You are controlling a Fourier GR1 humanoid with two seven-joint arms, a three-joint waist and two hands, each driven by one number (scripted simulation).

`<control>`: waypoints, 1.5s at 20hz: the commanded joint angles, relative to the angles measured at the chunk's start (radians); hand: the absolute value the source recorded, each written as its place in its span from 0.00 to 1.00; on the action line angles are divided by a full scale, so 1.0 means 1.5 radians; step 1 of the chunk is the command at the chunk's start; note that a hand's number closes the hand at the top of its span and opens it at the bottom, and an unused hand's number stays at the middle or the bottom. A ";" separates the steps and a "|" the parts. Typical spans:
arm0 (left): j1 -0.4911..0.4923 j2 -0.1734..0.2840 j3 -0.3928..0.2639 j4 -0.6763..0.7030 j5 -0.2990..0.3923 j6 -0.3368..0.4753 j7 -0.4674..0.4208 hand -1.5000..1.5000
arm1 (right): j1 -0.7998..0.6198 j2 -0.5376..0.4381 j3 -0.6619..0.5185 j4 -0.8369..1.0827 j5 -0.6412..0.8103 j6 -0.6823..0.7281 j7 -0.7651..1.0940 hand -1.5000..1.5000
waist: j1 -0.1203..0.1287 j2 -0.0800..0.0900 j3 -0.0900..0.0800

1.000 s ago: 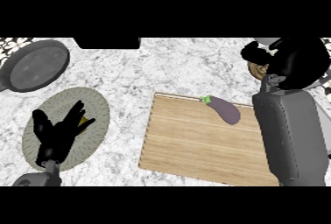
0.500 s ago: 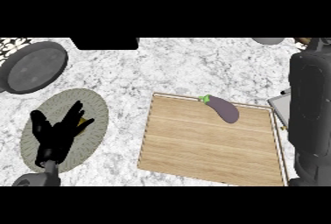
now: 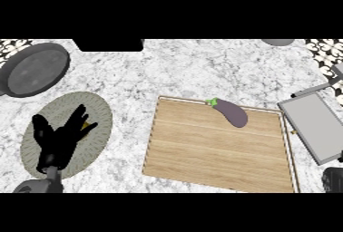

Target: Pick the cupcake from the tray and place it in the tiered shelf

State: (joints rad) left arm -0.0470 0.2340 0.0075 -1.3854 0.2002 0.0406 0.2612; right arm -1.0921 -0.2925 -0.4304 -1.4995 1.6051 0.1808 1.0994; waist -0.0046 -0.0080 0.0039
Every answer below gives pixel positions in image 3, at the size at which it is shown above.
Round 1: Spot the purple eggplant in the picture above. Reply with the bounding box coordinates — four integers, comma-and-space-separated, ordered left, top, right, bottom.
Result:
205, 97, 250, 129

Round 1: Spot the yellow cupcake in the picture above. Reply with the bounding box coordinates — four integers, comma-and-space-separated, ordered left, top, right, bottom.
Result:
79, 120, 96, 131

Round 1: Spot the grey round object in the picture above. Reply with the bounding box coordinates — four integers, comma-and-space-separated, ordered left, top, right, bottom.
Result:
260, 38, 295, 47

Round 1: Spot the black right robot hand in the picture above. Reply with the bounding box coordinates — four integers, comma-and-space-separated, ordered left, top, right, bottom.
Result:
320, 166, 343, 194

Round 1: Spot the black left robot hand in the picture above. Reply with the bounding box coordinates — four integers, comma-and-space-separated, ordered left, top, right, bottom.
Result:
31, 103, 99, 175

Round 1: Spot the wooden tray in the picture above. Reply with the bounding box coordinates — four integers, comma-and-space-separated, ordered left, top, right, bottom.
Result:
140, 95, 301, 194

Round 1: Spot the grey tiered shelf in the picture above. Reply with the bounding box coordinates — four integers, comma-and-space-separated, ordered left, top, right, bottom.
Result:
276, 62, 343, 167

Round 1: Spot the oval grey-green placemat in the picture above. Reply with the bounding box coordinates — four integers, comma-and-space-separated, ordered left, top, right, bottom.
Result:
20, 91, 113, 179

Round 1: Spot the dark grey frying pan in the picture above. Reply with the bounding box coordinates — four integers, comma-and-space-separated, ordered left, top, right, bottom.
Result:
0, 42, 72, 98

